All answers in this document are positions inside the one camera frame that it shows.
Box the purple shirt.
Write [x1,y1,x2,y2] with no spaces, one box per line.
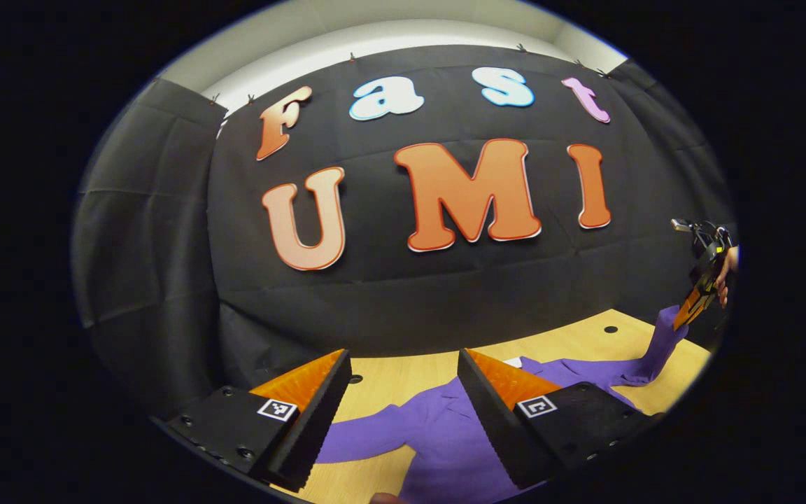
[316,304,691,504]

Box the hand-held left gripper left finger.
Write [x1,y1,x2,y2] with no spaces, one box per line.
[164,349,353,493]

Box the black backdrop cloth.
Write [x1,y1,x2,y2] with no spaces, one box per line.
[71,44,736,414]

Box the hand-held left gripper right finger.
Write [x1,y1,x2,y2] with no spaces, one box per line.
[456,348,664,491]

